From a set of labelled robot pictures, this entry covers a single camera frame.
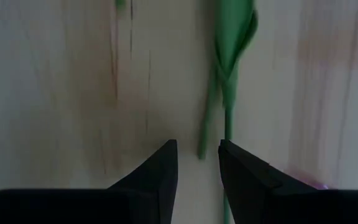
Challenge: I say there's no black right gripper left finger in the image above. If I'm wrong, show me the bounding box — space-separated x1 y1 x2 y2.
0 139 178 224

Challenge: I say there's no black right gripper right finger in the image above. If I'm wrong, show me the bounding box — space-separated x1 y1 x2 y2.
219 139 358 224

